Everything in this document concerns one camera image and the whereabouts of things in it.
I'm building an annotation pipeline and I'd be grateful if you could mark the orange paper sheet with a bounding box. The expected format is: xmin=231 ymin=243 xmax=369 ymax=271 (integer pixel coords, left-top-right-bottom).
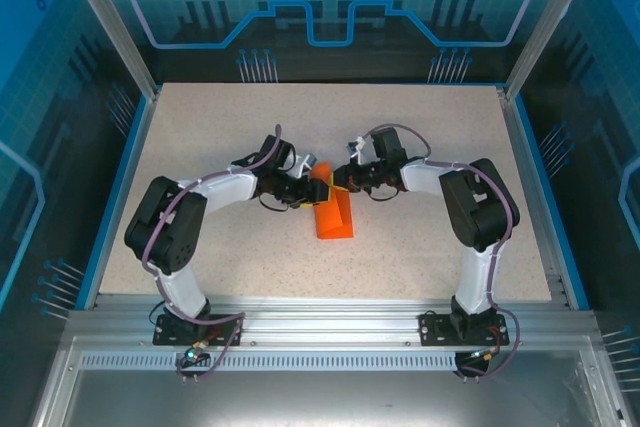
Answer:
xmin=308 ymin=160 xmax=356 ymax=241

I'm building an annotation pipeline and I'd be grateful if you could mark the blue table edge strip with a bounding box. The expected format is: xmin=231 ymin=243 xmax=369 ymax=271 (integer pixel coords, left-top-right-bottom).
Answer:
xmin=82 ymin=94 xmax=154 ymax=311
xmin=512 ymin=96 xmax=592 ymax=311

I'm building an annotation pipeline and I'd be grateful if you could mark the shiny metal tray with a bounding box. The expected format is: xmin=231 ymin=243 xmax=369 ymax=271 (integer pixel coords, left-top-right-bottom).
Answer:
xmin=29 ymin=336 xmax=629 ymax=427

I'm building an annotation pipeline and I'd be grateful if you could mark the thin black right gripper cable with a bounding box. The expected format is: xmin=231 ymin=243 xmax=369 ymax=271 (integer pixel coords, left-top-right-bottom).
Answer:
xmin=359 ymin=181 xmax=407 ymax=201

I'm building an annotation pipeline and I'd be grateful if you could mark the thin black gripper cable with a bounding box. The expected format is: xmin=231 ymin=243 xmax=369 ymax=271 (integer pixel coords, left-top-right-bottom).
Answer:
xmin=257 ymin=194 xmax=304 ymax=217
xmin=359 ymin=181 xmax=407 ymax=201

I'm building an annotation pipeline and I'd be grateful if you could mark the thin black left gripper cable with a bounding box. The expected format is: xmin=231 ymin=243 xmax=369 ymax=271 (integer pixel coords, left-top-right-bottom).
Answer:
xmin=257 ymin=194 xmax=304 ymax=217

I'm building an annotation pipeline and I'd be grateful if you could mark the aluminium mounting rail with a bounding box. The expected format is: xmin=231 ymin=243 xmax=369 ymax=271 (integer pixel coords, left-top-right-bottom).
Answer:
xmin=64 ymin=294 xmax=601 ymax=348

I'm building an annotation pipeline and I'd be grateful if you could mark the slotted metal cable duct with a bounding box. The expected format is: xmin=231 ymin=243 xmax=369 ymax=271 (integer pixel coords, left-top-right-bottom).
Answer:
xmin=78 ymin=352 xmax=586 ymax=373

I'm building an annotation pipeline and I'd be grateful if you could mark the aluminium side rail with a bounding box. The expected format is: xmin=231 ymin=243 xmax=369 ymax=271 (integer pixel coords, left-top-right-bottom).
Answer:
xmin=494 ymin=85 xmax=571 ymax=309

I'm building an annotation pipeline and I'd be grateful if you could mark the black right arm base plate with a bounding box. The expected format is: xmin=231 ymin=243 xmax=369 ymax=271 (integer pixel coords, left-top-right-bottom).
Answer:
xmin=418 ymin=310 xmax=511 ymax=347

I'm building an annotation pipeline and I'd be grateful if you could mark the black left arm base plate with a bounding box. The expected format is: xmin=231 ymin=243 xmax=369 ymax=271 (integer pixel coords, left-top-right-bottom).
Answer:
xmin=152 ymin=313 xmax=245 ymax=347

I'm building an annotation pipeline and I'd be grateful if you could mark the cable connector with green light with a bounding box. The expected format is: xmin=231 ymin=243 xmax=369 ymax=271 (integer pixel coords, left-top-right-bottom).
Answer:
xmin=182 ymin=341 xmax=210 ymax=367

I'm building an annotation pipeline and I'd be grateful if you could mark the cable connector with orange wires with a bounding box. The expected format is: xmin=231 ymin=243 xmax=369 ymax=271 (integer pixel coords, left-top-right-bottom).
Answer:
xmin=467 ymin=345 xmax=502 ymax=364

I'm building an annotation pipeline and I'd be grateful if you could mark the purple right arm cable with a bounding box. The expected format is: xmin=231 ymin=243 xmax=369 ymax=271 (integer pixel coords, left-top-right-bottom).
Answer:
xmin=362 ymin=124 xmax=524 ymax=381

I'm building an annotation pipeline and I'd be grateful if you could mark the aluminium frame post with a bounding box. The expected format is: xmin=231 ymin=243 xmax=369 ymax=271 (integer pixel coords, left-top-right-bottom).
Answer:
xmin=502 ymin=0 xmax=604 ymax=101
xmin=53 ymin=0 xmax=162 ymax=101

